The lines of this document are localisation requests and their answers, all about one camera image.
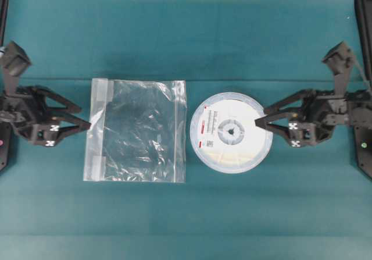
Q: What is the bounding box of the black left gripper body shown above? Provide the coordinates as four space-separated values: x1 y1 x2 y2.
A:
1 86 48 144

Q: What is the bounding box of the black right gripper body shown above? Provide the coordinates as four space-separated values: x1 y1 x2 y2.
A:
302 90 371 143

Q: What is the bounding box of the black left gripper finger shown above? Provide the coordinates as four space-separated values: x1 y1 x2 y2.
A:
37 87 81 115
31 117 91 147

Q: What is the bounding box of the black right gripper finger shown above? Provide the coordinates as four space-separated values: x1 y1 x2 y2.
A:
255 117 313 147
264 90 316 120

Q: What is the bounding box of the white component tape reel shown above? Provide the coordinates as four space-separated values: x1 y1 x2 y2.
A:
189 92 273 174

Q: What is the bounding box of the clear plastic zip bag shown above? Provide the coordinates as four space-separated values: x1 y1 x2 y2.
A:
83 78 187 183

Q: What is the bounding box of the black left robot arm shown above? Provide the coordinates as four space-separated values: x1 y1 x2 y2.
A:
1 86 91 169

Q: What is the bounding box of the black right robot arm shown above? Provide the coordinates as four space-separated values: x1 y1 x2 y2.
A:
255 89 371 177

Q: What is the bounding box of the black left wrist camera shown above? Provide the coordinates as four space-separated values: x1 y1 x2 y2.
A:
1 41 31 95

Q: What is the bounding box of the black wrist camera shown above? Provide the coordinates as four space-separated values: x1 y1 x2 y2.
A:
1 41 31 95
322 41 356 95

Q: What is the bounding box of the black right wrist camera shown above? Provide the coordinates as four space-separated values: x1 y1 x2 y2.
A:
322 41 356 95

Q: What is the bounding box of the left black frame rail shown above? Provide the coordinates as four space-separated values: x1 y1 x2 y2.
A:
0 0 9 46

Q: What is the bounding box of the black frame rail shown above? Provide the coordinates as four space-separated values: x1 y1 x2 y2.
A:
354 0 372 81
0 0 9 46

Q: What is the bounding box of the right black frame rail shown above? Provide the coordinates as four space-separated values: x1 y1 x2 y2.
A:
354 0 372 81

